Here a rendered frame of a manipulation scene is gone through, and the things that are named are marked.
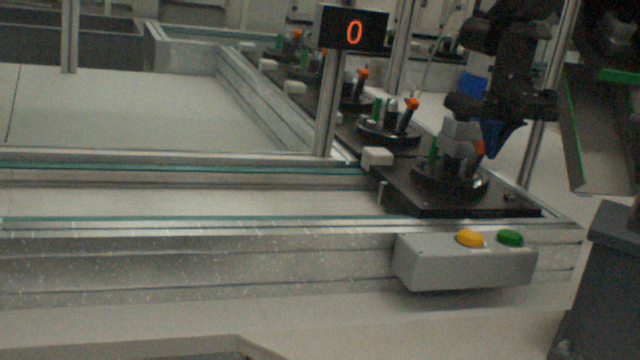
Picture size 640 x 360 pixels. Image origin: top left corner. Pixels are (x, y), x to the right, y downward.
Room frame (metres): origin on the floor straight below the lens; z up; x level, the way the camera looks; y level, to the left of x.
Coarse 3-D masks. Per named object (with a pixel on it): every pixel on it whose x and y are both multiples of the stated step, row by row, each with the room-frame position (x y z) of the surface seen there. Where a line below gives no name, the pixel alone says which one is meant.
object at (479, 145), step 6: (474, 144) 1.09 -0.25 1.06; (480, 144) 1.07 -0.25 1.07; (480, 150) 1.07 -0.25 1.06; (474, 156) 1.08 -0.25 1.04; (480, 156) 1.08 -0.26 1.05; (474, 162) 1.08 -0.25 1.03; (480, 162) 1.09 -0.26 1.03; (468, 168) 1.09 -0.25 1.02; (474, 168) 1.09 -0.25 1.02; (468, 174) 1.09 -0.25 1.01
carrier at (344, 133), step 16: (336, 128) 1.37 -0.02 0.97; (352, 128) 1.40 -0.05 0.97; (368, 128) 1.34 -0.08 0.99; (384, 128) 1.36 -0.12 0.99; (416, 128) 1.41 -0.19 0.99; (352, 144) 1.28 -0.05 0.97; (368, 144) 1.30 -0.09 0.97; (384, 144) 1.31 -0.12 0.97; (400, 144) 1.32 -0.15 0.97; (416, 144) 1.35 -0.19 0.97
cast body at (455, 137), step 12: (444, 120) 1.16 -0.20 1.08; (456, 120) 1.14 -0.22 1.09; (468, 120) 1.14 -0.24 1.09; (444, 132) 1.15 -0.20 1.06; (456, 132) 1.12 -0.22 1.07; (468, 132) 1.13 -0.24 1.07; (444, 144) 1.14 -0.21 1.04; (456, 144) 1.11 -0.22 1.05; (468, 144) 1.12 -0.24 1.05; (456, 156) 1.11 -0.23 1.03; (468, 156) 1.12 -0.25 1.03
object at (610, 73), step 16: (592, 0) 1.43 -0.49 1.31; (608, 0) 1.41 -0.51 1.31; (624, 0) 1.36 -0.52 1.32; (560, 16) 1.33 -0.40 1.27; (592, 16) 1.37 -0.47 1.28; (576, 32) 1.26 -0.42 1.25; (576, 48) 1.25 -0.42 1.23; (592, 48) 1.26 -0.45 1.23; (592, 64) 1.19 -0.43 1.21; (608, 64) 1.22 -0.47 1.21; (624, 64) 1.24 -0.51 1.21; (608, 80) 1.17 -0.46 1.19; (624, 80) 1.17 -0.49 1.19
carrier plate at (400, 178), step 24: (384, 168) 1.16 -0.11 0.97; (408, 168) 1.19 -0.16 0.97; (480, 168) 1.26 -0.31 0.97; (408, 192) 1.06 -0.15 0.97; (432, 192) 1.08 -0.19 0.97; (504, 192) 1.14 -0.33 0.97; (432, 216) 1.00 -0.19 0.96; (456, 216) 1.02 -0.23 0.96; (504, 216) 1.06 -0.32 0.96; (528, 216) 1.08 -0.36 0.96
